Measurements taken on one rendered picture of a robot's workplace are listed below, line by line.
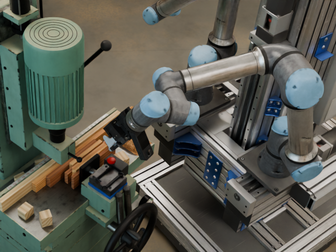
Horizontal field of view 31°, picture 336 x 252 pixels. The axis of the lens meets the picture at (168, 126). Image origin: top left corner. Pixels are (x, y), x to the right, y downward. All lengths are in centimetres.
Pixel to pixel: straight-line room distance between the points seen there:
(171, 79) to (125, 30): 255
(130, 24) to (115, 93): 78
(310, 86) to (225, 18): 74
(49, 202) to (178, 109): 60
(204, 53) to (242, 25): 214
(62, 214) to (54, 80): 51
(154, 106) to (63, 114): 31
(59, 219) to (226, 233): 111
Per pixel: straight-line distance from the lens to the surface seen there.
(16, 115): 203
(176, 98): 180
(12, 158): 226
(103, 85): 390
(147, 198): 238
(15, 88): 194
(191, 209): 298
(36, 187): 210
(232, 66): 191
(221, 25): 252
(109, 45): 184
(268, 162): 235
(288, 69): 188
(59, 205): 208
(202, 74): 188
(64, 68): 174
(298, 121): 199
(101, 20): 449
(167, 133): 258
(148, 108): 171
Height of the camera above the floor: 254
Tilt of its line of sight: 44 degrees down
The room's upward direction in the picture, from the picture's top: 8 degrees clockwise
